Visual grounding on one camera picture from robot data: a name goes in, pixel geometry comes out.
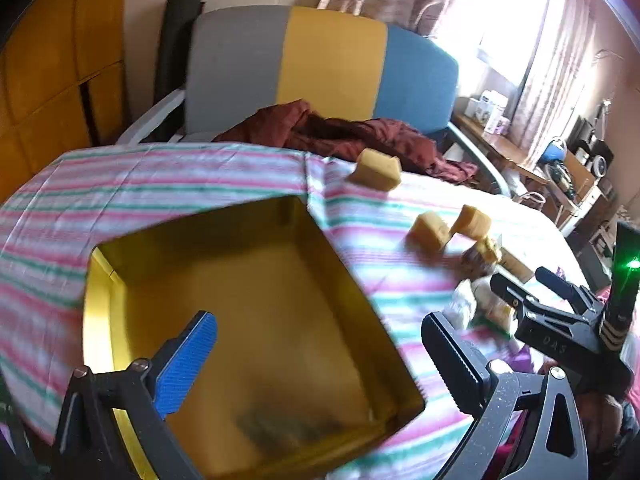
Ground purple packet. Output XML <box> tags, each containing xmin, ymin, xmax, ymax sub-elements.
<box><xmin>510</xmin><ymin>347</ymin><xmax>538</xmax><ymax>373</ymax></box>

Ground striped blanket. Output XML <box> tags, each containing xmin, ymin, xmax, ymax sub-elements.
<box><xmin>0</xmin><ymin>142</ymin><xmax>588</xmax><ymax>480</ymax></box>

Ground brown snack piece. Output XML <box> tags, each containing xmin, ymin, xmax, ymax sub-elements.
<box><xmin>460</xmin><ymin>237</ymin><xmax>503</xmax><ymax>278</ymax></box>

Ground grey yellow blue chair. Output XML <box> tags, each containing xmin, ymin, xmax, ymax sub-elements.
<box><xmin>117</xmin><ymin>6</ymin><xmax>511</xmax><ymax>198</ymax></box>

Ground green-edged snack packet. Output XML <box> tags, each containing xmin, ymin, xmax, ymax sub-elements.
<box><xmin>472</xmin><ymin>282</ymin><xmax>516</xmax><ymax>333</ymax></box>

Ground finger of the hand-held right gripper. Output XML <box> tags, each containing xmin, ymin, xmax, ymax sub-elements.
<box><xmin>534</xmin><ymin>266</ymin><xmax>602</xmax><ymax>312</ymax></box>
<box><xmin>489</xmin><ymin>272</ymin><xmax>540</xmax><ymax>320</ymax></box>

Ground white box blue print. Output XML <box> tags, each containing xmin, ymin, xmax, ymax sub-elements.
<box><xmin>475</xmin><ymin>92</ymin><xmax>496</xmax><ymax>123</ymax></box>

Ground yellow sponge block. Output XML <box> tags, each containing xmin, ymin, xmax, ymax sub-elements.
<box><xmin>407</xmin><ymin>211</ymin><xmax>451</xmax><ymax>253</ymax></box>
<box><xmin>357</xmin><ymin>149</ymin><xmax>402</xmax><ymax>191</ymax></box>
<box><xmin>450</xmin><ymin>205</ymin><xmax>493</xmax><ymax>241</ymax></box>

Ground square metal tin box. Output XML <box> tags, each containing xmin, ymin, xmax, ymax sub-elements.
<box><xmin>82</xmin><ymin>195</ymin><xmax>427</xmax><ymax>480</ymax></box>

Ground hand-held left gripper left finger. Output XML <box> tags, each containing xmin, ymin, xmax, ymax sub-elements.
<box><xmin>52</xmin><ymin>310</ymin><xmax>218</xmax><ymax>480</ymax></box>

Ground dark red garment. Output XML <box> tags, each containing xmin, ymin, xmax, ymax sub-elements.
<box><xmin>212</xmin><ymin>100</ymin><xmax>478</xmax><ymax>183</ymax></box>

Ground black rolled mat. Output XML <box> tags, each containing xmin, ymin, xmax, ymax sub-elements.
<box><xmin>154</xmin><ymin>0</ymin><xmax>206</xmax><ymax>131</ymax></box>

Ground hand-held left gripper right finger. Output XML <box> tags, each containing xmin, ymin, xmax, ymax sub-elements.
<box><xmin>421</xmin><ymin>311</ymin><xmax>590</xmax><ymax>480</ymax></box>

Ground wooden desk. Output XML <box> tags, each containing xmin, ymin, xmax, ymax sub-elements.
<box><xmin>452</xmin><ymin>112</ymin><xmax>601</xmax><ymax>221</ymax></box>

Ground wooden wardrobe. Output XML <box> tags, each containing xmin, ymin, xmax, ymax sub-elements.
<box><xmin>0</xmin><ymin>0</ymin><xmax>128</xmax><ymax>201</ymax></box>

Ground black devices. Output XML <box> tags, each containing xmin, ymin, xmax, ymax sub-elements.
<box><xmin>575</xmin><ymin>117</ymin><xmax>613</xmax><ymax>176</ymax></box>

